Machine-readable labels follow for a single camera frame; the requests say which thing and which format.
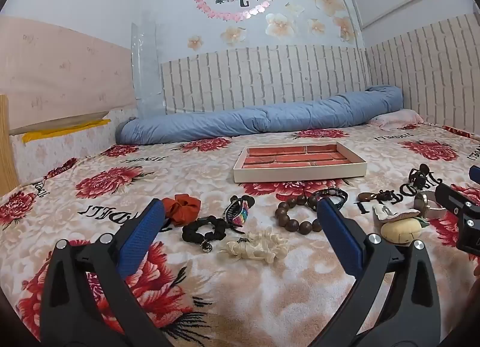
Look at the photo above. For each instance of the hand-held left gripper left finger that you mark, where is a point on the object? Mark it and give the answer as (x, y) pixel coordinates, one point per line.
(140, 234)

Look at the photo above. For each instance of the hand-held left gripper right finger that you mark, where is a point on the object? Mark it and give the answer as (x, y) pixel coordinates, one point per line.
(339, 234)

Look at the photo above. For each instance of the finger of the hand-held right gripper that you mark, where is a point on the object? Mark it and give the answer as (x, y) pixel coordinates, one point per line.
(452, 196)
(475, 173)

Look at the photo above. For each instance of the black hair claw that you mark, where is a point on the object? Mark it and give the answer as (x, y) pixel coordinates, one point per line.
(422, 176)

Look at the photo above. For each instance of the brown hair clip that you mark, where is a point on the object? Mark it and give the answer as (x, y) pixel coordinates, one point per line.
(369, 196)

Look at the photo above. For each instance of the orange scrunchie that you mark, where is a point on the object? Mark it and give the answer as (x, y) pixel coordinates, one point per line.
(183, 208)

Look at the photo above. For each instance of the yellow plush hair clip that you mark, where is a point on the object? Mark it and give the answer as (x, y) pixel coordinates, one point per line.
(399, 230)

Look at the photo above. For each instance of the white tray with brick lining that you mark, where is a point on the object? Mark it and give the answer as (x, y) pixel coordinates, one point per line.
(292, 159)

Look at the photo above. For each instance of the colourful hair claw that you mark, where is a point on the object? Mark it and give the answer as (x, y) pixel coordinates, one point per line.
(240, 213)

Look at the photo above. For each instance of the silver wrist watch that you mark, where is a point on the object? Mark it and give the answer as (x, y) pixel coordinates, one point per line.
(422, 202)

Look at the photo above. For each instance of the black scrunchie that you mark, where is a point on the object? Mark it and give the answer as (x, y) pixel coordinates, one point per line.
(191, 232)

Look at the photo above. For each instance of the pink pillow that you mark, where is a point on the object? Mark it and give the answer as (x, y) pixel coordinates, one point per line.
(397, 118)

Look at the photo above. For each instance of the red floral blanket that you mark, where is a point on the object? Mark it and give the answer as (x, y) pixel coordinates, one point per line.
(262, 294)

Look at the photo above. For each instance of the rolled blue duvet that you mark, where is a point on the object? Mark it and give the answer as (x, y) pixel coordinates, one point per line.
(262, 118)

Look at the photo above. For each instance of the beige cardboard sheet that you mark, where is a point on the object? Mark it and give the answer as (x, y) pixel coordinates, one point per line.
(56, 121)

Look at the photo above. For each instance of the clear plastic sheet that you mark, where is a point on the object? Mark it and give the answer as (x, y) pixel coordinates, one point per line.
(146, 69)

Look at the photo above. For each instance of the group of flower wall stickers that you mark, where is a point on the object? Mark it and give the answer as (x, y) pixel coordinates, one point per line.
(279, 24)

